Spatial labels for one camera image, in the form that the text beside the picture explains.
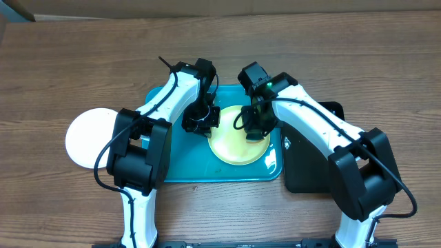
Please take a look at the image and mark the green yellow scrub sponge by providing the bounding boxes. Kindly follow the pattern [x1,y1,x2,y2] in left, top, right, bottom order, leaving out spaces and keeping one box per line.
[246,132,265,143]

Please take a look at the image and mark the green rimmed plate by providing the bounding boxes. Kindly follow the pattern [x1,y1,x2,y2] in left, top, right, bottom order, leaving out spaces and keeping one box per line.
[207,105,271,165]

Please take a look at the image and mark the black water tray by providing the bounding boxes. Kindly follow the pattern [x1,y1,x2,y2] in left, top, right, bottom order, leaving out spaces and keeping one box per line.
[279,122,330,194]

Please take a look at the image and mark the white plate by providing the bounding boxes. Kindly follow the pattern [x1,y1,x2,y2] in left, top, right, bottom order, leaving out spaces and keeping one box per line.
[65,108,117,169]

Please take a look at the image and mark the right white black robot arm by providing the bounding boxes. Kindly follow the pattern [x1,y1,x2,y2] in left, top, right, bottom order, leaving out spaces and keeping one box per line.
[236,62,418,247]

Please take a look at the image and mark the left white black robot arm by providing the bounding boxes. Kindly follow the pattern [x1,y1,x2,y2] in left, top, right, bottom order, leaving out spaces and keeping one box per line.
[93,58,220,247]

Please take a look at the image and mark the teal plastic serving tray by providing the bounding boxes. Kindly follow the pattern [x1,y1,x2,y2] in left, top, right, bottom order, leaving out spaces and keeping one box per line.
[150,107,283,183]

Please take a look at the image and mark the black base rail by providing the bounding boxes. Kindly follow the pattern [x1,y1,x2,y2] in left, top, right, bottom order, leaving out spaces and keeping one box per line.
[154,238,340,248]

